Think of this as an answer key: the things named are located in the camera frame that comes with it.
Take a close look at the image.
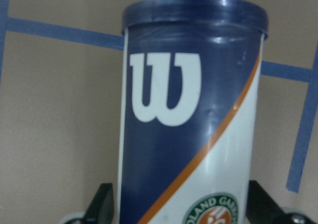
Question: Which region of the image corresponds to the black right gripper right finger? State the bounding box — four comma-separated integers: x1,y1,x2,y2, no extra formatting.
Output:
247,180,316,224

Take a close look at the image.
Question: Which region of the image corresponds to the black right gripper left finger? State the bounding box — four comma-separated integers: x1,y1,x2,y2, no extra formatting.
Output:
59,183,114,224

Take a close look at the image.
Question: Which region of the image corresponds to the Wilson tennis ball can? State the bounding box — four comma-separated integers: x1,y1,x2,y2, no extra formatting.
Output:
118,0,268,224

